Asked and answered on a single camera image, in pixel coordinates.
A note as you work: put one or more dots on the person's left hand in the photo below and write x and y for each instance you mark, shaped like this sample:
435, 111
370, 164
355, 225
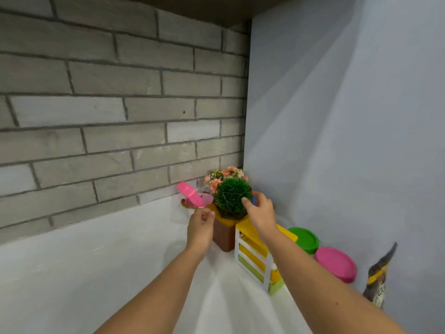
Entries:
200, 233

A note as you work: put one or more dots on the person's right hand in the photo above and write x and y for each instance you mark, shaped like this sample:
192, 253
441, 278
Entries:
262, 215

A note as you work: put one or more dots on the clear jar with blue lid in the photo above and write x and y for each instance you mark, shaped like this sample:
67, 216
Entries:
255, 201

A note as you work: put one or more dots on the brown tissue box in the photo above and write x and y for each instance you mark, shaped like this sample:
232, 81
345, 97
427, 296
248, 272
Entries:
224, 240

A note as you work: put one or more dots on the pink metal bucket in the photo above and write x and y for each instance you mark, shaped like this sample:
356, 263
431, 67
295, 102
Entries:
205, 198

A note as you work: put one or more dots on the green plant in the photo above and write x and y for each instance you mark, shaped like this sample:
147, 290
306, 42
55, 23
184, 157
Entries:
229, 198

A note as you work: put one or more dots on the yellow mini drawer organizer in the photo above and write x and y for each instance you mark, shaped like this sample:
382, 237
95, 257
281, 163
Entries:
250, 253

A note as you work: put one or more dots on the clear jar with green lid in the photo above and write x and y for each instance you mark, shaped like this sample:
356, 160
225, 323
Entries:
304, 238

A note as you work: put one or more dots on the artificial flowers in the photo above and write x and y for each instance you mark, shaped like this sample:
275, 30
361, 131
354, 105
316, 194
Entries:
215, 184

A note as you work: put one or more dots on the clear jar with pink lid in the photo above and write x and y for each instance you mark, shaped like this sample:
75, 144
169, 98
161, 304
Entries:
335, 262

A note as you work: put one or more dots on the black coffee granules pouch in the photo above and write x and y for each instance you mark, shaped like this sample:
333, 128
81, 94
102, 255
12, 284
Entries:
377, 281

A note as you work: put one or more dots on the person's right forearm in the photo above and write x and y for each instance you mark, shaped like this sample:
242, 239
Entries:
330, 295

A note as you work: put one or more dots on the person's left forearm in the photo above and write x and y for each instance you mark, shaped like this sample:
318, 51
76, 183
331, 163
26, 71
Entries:
153, 299

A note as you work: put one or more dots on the white countertop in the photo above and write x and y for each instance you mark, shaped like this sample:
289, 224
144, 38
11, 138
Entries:
87, 267

